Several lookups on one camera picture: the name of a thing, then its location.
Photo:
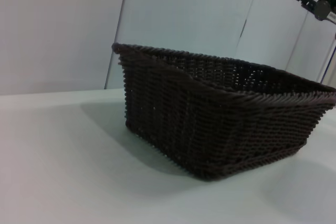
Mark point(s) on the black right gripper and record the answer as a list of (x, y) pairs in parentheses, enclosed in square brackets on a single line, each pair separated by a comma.
[(322, 7)]

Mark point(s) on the dark woven wicker basket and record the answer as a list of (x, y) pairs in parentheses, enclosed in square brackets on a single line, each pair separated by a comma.
[(199, 119)]

